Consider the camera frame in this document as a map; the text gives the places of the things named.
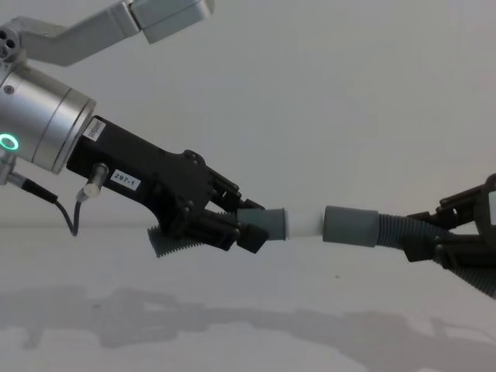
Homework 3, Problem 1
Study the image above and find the white plastic connector tube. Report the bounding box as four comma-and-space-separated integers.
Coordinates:
284, 208, 327, 240

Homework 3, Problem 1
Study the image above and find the white table cloth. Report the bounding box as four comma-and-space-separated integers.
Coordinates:
0, 224, 496, 372

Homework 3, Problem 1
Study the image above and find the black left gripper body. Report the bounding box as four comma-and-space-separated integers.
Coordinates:
66, 115, 213, 234

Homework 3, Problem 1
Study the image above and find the thin dark gripper cable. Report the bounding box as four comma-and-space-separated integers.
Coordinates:
5, 162, 110, 236

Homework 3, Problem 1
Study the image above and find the grey corrugated hose with cuff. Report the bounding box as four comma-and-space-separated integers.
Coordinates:
146, 208, 288, 260
322, 205, 496, 300

